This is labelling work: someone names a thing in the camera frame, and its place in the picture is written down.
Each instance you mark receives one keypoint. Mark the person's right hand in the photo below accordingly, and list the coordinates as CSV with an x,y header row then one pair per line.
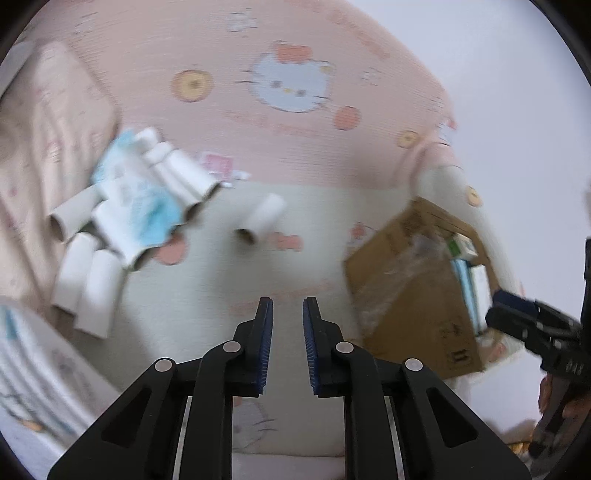
x,y
575,408

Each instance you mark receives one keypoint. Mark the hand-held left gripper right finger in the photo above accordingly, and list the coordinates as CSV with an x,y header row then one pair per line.
x,y
311,341

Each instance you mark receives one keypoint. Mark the blue face mask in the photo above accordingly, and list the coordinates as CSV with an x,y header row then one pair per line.
x,y
134,198

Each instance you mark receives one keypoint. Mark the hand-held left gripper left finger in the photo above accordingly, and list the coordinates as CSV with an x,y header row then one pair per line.
x,y
264,341

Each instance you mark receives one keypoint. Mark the brown cardboard box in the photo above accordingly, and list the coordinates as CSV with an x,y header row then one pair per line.
x,y
406,300

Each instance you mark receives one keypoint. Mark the large green white cartoon box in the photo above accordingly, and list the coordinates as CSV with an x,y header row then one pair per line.
x,y
461,247

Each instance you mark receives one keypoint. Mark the white printed cloth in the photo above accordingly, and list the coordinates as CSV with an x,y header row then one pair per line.
x,y
41,378

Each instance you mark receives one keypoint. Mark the light blue flat box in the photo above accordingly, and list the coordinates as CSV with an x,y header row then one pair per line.
x,y
465,290

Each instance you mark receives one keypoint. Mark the pale pink quilt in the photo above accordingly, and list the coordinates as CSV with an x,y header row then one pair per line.
x,y
51,161

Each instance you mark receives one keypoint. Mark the pile of white paper rolls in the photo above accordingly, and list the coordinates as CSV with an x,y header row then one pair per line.
x,y
97,277

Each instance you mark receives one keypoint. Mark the pink white cartoon mat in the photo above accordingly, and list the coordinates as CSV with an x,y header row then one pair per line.
x,y
300,258

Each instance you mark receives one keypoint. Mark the pink cartoon sticker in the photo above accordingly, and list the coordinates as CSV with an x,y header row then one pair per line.
x,y
216,164

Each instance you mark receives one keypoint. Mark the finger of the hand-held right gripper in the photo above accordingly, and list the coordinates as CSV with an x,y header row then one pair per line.
x,y
512,300
503,321

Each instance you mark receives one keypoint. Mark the white lined notebook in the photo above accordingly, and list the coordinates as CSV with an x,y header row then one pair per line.
x,y
481,290

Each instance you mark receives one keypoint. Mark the white paper roll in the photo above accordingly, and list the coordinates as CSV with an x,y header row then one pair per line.
x,y
263,217

